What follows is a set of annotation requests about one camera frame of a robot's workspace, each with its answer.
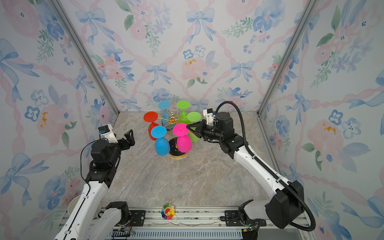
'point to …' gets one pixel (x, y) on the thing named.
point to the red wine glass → (151, 117)
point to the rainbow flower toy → (168, 211)
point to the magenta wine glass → (184, 142)
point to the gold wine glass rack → (174, 154)
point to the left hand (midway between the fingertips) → (123, 131)
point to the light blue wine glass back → (165, 105)
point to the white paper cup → (72, 204)
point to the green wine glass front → (193, 116)
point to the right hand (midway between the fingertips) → (185, 126)
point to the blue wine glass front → (162, 145)
